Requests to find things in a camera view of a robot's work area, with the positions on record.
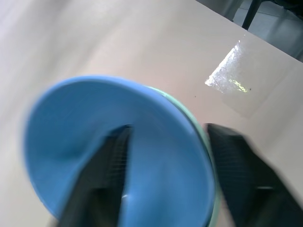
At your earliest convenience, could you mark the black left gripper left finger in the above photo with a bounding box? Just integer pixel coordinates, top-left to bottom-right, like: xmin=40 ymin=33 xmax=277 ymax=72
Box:
xmin=56 ymin=124 xmax=134 ymax=227

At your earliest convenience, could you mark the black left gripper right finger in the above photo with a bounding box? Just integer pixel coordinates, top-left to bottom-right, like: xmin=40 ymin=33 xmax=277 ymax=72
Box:
xmin=206 ymin=123 xmax=303 ymax=227

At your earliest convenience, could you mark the green bowl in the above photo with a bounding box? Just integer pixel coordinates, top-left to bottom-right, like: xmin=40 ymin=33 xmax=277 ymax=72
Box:
xmin=144 ymin=85 xmax=223 ymax=227

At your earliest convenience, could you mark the blue bowl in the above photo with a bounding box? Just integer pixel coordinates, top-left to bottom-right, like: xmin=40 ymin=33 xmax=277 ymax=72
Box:
xmin=24 ymin=75 xmax=215 ymax=227

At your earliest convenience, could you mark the black chair leg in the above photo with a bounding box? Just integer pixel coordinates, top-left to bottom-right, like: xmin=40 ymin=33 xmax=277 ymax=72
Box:
xmin=241 ymin=0 xmax=261 ymax=30

